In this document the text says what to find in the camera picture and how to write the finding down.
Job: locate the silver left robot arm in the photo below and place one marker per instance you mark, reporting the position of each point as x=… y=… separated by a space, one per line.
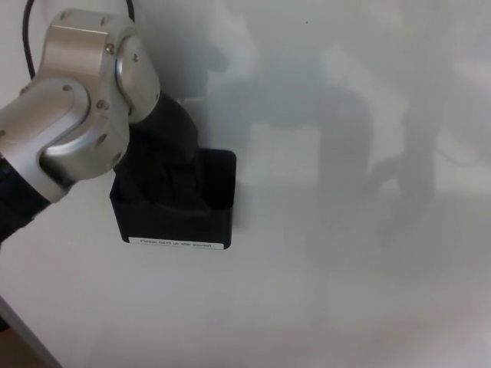
x=76 y=115

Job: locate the black magnetic marker holder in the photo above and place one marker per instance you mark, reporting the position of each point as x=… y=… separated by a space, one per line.
x=172 y=228

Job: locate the white whiteboard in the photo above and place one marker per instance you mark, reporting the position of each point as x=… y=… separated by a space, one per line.
x=345 y=268

